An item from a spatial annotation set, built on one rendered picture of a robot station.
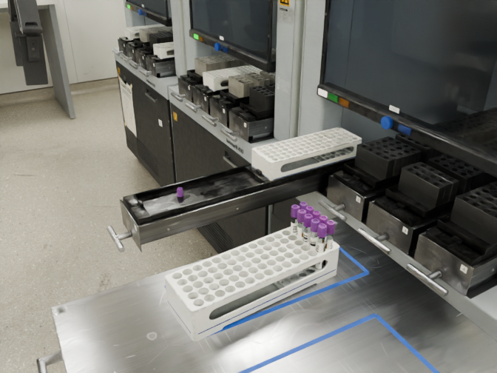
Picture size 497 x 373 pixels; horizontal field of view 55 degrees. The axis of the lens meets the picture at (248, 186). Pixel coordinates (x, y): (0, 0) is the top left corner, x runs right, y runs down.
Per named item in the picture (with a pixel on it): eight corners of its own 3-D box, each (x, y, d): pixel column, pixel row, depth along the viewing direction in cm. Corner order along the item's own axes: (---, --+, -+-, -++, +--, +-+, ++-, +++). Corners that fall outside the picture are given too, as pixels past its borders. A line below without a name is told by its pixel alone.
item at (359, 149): (391, 181, 118) (395, 159, 115) (385, 183, 117) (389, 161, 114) (359, 163, 127) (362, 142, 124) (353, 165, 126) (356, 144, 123)
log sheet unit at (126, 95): (124, 126, 300) (117, 69, 283) (138, 141, 280) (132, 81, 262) (120, 126, 299) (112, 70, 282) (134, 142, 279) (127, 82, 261)
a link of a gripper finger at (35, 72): (41, 33, 67) (41, 34, 67) (47, 83, 70) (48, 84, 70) (18, 34, 66) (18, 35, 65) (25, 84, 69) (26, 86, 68)
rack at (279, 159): (337, 146, 141) (339, 126, 138) (360, 159, 133) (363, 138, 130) (250, 169, 128) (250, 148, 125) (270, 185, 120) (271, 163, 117)
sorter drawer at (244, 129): (373, 98, 200) (376, 76, 195) (397, 107, 189) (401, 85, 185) (217, 132, 168) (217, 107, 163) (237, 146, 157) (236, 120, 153)
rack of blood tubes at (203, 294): (303, 246, 95) (305, 220, 92) (338, 274, 87) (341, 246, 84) (166, 304, 81) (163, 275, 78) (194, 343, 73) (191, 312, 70)
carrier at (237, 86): (248, 99, 172) (248, 83, 169) (243, 101, 171) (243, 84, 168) (233, 91, 180) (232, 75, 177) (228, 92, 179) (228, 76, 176)
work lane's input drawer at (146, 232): (340, 161, 147) (343, 135, 143) (372, 180, 137) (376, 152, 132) (105, 229, 115) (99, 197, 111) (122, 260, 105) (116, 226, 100)
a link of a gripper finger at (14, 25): (9, 21, 76) (9, 21, 77) (16, 66, 79) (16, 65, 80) (29, 21, 77) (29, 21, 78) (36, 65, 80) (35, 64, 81)
